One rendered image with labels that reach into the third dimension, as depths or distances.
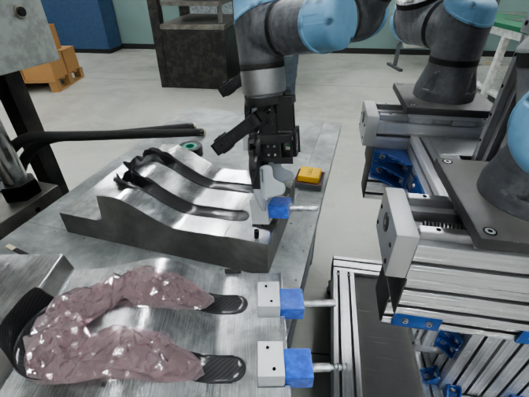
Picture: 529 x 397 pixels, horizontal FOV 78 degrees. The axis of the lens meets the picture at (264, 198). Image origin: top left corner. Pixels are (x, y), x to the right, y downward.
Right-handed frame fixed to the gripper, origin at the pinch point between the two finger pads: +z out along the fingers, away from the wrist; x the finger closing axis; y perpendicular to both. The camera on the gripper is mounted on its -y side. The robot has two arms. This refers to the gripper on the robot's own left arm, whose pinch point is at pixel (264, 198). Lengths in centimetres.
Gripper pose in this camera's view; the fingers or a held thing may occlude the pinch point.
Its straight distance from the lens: 65.3
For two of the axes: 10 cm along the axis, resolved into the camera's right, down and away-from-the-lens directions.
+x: 2.9, -4.3, 8.6
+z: 1.0, 9.0, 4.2
